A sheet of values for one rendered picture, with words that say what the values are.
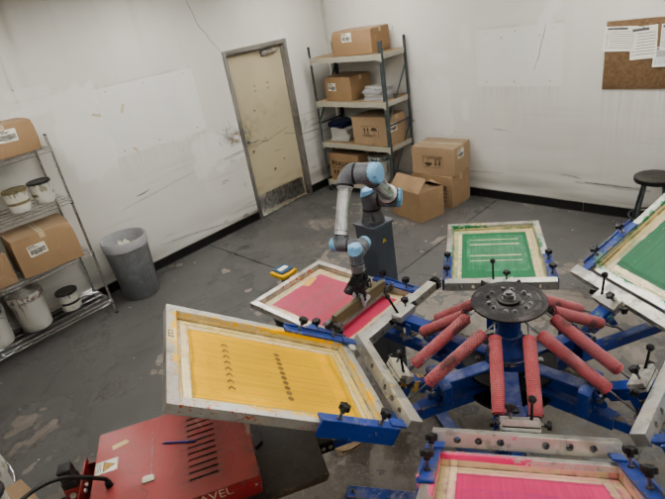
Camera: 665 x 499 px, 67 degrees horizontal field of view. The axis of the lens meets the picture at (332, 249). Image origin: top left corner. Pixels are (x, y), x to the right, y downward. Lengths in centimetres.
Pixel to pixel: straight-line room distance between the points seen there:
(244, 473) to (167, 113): 473
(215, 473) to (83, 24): 465
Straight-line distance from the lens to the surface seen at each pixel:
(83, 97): 569
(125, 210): 592
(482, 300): 217
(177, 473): 201
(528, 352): 204
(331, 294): 298
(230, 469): 194
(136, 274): 554
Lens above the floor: 249
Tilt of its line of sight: 26 degrees down
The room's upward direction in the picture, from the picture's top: 10 degrees counter-clockwise
